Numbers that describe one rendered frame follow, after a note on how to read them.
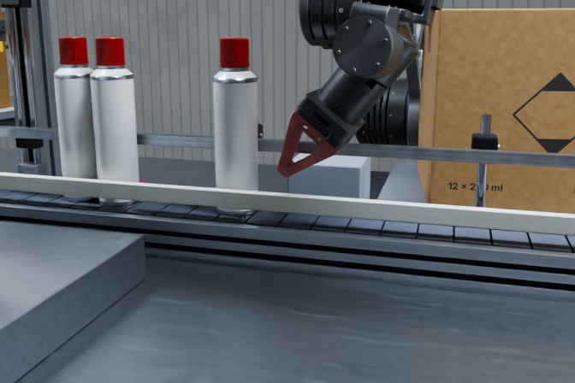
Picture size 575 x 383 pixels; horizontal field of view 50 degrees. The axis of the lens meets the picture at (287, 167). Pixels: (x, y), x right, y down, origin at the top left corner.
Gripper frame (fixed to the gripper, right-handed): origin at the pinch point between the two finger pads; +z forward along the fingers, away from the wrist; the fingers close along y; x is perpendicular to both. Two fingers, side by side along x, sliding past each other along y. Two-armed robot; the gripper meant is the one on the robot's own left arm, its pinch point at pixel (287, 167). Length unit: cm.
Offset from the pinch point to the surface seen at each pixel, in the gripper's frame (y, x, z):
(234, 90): 2.7, -9.9, -3.7
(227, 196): 4.3, -2.8, 5.9
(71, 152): 2.3, -21.7, 16.7
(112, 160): 2.9, -16.6, 13.2
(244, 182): 2.1, -2.6, 4.2
